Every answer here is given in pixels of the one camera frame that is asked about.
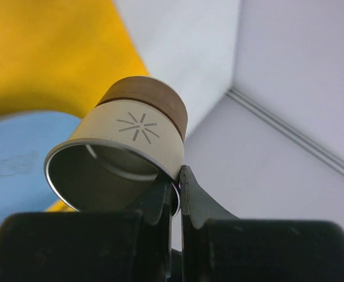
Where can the silver metal cup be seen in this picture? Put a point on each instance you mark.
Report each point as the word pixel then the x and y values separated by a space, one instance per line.
pixel 134 134

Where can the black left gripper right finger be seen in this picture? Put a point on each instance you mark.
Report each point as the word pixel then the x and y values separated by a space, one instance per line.
pixel 218 246

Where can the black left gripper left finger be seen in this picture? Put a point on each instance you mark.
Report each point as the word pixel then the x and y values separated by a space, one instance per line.
pixel 130 244

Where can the blue plastic plate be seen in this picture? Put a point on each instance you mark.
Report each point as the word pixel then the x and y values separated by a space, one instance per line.
pixel 25 140

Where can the yellow pikachu place mat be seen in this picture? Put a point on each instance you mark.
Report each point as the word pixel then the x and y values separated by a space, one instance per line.
pixel 61 55

